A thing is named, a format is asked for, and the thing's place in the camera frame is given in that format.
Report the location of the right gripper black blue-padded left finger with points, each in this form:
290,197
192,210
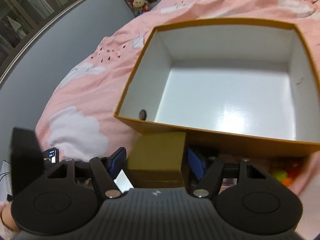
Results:
68,195

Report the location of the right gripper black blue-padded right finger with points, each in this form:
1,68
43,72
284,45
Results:
258,204

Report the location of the illustrated card packet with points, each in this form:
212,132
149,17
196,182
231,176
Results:
228,182

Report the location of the small gold box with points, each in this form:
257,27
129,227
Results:
156,161

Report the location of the white rectangular box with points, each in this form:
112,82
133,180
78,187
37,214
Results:
122,182

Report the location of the smartphone with lit screen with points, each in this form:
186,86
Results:
51,155

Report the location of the orange crochet fruit toy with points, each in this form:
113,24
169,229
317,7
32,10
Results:
286,173

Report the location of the pink cloud-print duvet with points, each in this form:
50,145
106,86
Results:
79,117

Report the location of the large orange cardboard box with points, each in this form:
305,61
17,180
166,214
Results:
244,86

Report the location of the dark framed window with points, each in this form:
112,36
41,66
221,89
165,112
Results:
22,21

